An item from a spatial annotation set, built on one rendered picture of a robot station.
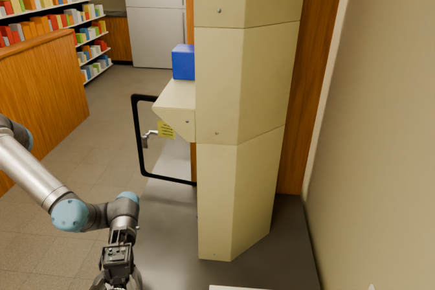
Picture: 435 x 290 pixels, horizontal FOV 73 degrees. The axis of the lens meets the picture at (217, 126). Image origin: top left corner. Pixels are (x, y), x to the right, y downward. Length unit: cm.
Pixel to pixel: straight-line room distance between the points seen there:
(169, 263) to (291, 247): 44
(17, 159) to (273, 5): 75
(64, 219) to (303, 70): 86
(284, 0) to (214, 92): 27
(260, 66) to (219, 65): 11
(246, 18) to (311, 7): 42
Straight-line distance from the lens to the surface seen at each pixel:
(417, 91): 64
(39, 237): 273
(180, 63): 93
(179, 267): 110
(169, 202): 131
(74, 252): 252
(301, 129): 119
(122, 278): 84
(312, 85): 112
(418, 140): 63
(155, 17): 585
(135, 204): 95
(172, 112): 76
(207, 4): 67
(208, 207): 93
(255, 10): 69
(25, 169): 91
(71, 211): 82
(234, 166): 82
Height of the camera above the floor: 183
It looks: 29 degrees down
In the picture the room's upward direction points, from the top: 1 degrees clockwise
